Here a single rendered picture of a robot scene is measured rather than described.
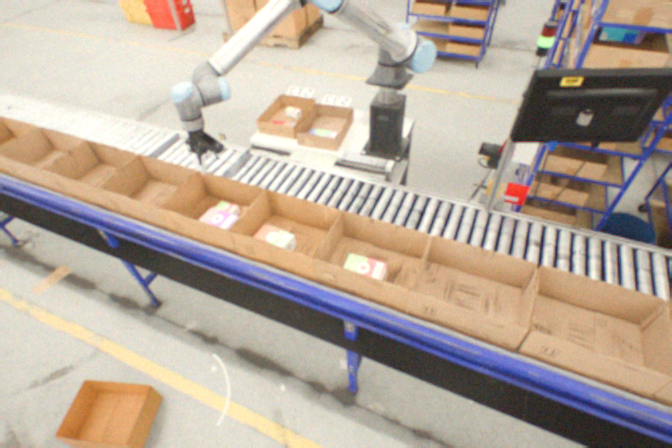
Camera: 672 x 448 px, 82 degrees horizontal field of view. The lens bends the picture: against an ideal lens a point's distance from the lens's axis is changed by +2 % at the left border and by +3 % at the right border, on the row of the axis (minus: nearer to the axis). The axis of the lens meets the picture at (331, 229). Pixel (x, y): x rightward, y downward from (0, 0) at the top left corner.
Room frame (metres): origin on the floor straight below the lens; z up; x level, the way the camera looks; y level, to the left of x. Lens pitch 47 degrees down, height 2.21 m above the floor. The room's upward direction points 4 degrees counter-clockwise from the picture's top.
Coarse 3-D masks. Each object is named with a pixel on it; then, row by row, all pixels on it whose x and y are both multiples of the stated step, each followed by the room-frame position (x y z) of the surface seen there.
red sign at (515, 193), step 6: (510, 186) 1.44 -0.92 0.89; (516, 186) 1.42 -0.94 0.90; (522, 186) 1.41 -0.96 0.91; (528, 186) 1.40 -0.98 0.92; (510, 192) 1.43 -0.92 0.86; (516, 192) 1.42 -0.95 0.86; (522, 192) 1.41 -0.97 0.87; (510, 198) 1.42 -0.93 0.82; (516, 198) 1.41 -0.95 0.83; (522, 198) 1.40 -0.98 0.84; (516, 204) 1.41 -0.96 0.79; (522, 204) 1.40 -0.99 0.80
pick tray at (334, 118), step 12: (312, 108) 2.44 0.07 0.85; (324, 108) 2.49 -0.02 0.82; (336, 108) 2.45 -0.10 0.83; (348, 108) 2.42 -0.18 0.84; (312, 120) 2.42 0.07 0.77; (324, 120) 2.42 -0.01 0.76; (336, 120) 2.41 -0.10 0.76; (348, 120) 2.28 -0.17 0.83; (300, 132) 2.23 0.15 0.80; (300, 144) 2.15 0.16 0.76; (312, 144) 2.12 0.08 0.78; (324, 144) 2.08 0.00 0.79; (336, 144) 2.06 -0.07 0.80
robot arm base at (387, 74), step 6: (378, 66) 2.05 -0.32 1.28; (384, 66) 2.01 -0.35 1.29; (390, 66) 2.00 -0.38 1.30; (396, 66) 2.00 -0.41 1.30; (402, 66) 2.01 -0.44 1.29; (378, 72) 2.03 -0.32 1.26; (384, 72) 2.00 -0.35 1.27; (390, 72) 1.99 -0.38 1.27; (396, 72) 1.99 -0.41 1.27; (402, 72) 2.00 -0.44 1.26; (378, 78) 2.01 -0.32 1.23; (384, 78) 1.99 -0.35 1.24; (390, 78) 1.98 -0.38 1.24; (396, 78) 1.99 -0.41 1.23; (402, 78) 1.99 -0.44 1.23; (390, 84) 1.97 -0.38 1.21
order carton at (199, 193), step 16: (192, 176) 1.52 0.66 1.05; (208, 176) 1.54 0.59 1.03; (176, 192) 1.41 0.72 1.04; (192, 192) 1.49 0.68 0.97; (208, 192) 1.55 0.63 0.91; (224, 192) 1.50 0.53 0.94; (240, 192) 1.45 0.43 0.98; (256, 192) 1.41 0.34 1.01; (160, 208) 1.30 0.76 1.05; (176, 208) 1.38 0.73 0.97; (192, 208) 1.45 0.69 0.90; (208, 208) 1.45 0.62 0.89; (240, 208) 1.44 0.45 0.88; (176, 224) 1.27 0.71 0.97; (192, 224) 1.22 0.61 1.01; (208, 224) 1.18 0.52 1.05; (208, 240) 1.20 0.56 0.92; (224, 240) 1.15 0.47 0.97
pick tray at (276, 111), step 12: (288, 96) 2.66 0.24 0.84; (300, 96) 2.62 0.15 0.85; (276, 108) 2.59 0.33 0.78; (300, 108) 2.61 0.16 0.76; (264, 120) 2.43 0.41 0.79; (276, 120) 2.48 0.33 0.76; (288, 120) 2.46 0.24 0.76; (300, 120) 2.32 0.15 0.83; (264, 132) 2.32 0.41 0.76; (276, 132) 2.28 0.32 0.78; (288, 132) 2.24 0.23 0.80
